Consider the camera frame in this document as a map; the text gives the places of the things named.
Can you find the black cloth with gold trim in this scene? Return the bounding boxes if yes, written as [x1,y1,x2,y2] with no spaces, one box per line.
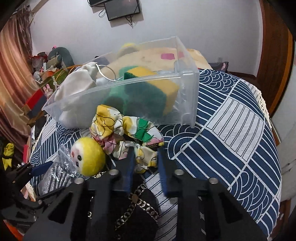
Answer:
[87,173,160,241]

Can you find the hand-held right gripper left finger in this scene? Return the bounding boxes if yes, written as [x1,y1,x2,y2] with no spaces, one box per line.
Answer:
[23,148,136,241]

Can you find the grey plush toy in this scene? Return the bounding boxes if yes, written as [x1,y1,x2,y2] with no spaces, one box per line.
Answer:
[47,47,75,68]

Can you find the yellow cloth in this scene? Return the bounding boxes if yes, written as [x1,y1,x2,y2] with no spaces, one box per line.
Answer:
[2,142,15,171]

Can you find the yellow felt doll head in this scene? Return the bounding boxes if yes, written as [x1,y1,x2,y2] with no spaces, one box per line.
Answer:
[70,137,106,177]

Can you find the large black wall monitor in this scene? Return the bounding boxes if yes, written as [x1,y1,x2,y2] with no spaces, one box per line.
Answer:
[103,0,142,21]

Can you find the floral yellow green fabric scrunchie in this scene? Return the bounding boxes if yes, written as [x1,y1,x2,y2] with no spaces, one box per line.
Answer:
[90,104,165,175]

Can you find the wooden door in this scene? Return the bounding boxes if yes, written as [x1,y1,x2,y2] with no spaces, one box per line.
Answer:
[258,0,296,117]

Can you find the black monitor cable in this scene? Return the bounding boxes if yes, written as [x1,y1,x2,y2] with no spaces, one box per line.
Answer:
[127,13,137,29]

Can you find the clear plastic storage bin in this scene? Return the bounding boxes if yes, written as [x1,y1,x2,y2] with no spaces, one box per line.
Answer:
[42,35,200,129]

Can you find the pile of assorted clutter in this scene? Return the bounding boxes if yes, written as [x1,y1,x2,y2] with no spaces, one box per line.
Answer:
[22,51,70,127]

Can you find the white drawstring cloth bag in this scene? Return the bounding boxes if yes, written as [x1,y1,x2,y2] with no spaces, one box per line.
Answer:
[55,62,98,112]

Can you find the dark pillow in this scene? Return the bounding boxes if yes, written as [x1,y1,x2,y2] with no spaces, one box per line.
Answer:
[215,61,230,72]

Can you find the yellow bed blanket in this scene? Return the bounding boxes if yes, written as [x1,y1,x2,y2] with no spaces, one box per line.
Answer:
[111,42,213,78]

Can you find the green and yellow sponge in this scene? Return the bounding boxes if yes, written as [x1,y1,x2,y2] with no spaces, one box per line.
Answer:
[103,65,180,116]

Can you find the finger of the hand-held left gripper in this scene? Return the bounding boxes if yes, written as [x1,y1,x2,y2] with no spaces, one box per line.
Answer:
[13,161,54,186]

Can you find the blue white patterned tablecloth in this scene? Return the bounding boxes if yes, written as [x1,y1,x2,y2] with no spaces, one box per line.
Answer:
[29,68,283,241]

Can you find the small black wall monitor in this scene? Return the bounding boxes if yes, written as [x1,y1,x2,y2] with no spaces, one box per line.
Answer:
[87,0,108,7]

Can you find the brown striped curtain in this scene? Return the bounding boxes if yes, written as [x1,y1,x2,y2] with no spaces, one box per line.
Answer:
[0,15,45,149]

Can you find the clear plastic bag with cloth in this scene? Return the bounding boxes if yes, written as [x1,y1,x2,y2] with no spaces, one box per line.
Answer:
[38,145,82,201]

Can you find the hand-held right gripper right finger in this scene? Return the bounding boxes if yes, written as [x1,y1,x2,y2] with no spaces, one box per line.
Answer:
[158,148,268,241]

